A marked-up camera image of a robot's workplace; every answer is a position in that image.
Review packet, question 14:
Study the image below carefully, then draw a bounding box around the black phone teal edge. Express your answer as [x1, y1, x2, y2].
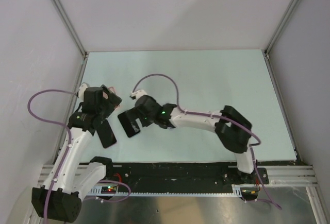
[118, 112, 141, 138]

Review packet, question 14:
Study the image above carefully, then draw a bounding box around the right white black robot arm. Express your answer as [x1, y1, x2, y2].
[125, 95, 257, 183]

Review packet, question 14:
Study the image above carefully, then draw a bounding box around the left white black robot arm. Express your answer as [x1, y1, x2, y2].
[31, 83, 122, 223]

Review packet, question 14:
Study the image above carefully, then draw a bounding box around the pink phone case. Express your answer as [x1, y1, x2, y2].
[101, 85, 115, 99]

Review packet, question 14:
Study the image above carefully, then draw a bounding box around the black phone purple edge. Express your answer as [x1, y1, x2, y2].
[96, 120, 117, 149]

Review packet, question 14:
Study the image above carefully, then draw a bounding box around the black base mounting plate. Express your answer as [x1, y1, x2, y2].
[106, 162, 269, 193]

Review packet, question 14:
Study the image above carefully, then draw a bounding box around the left small circuit board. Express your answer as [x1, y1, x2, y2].
[101, 186, 118, 194]

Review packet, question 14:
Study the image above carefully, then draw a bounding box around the small circuit board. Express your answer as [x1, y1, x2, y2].
[241, 188, 260, 201]
[101, 186, 118, 194]

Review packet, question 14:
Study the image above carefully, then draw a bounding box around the right small circuit board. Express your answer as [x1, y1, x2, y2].
[241, 188, 260, 201]

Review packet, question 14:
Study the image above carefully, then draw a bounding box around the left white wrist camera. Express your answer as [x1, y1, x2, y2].
[76, 82, 90, 100]

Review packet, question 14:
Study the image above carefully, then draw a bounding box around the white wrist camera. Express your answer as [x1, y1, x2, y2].
[130, 90, 147, 100]
[76, 82, 90, 100]

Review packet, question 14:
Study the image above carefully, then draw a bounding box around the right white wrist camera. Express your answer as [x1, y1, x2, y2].
[130, 90, 147, 100]

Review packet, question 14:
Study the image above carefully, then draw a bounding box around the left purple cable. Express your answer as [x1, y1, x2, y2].
[27, 89, 80, 219]

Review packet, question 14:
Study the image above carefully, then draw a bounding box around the purple cable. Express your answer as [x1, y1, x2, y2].
[131, 73, 282, 211]
[27, 89, 80, 219]

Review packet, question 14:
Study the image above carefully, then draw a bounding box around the left aluminium frame post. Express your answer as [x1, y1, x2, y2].
[38, 0, 89, 58]

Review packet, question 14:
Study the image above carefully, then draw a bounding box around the aluminium frame post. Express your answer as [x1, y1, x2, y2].
[38, 0, 89, 58]
[263, 0, 314, 59]

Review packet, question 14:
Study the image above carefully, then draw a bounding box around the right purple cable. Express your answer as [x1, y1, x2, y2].
[131, 73, 282, 211]

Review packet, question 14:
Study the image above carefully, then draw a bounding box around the white slotted cable duct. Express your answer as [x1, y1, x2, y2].
[87, 185, 241, 198]

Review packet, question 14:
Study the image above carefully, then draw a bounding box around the right aluminium frame post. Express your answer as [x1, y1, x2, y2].
[263, 0, 314, 59]

